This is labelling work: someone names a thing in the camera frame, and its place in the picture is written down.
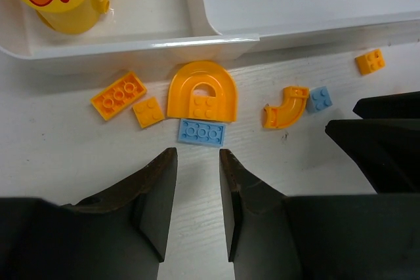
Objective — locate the small orange square lego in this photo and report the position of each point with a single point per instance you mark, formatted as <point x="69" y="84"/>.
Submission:
<point x="370" y="62"/>

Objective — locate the orange long flat lego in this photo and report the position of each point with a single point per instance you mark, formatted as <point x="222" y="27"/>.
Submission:
<point x="118" y="96"/>

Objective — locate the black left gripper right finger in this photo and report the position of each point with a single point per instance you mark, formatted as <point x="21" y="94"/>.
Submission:
<point x="270" y="235"/>

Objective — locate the small blue square lego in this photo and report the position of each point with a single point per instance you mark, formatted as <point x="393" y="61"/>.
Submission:
<point x="319" y="99"/>

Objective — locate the orange curved lego piece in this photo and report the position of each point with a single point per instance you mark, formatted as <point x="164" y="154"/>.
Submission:
<point x="290" y="111"/>

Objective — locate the white divided sorting tray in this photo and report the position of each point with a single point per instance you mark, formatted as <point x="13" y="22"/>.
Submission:
<point x="140" y="32"/>

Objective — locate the orange arch lego piece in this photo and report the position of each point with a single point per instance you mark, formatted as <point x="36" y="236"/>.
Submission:
<point x="203" y="90"/>

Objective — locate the orange square flat lego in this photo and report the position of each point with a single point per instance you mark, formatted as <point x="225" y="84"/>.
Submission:
<point x="148" y="112"/>

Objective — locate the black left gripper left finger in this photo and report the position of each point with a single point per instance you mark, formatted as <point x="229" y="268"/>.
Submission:
<point x="118" y="233"/>

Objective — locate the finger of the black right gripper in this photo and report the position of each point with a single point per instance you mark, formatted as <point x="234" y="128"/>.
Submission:
<point x="383" y="141"/>

